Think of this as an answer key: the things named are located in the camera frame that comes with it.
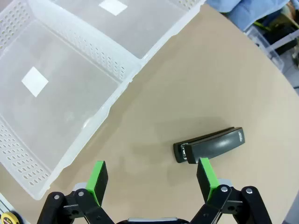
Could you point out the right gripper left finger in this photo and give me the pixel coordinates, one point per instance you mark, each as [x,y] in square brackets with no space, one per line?
[97,184]

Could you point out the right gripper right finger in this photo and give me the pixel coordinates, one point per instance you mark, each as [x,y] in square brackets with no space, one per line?
[206,179]

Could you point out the black stapler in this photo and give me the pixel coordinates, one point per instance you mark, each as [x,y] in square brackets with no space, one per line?
[210,147]

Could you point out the yellow tape measure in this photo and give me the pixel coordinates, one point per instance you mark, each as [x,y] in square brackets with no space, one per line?
[9,219]

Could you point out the white perforated plastic basket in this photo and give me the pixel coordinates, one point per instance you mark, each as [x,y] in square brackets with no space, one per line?
[58,98]
[144,30]

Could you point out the clear plastic storage box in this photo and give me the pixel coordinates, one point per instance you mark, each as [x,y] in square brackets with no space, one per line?
[273,54]

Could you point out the person in blue shirt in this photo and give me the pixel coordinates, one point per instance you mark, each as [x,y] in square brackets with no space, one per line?
[245,11]

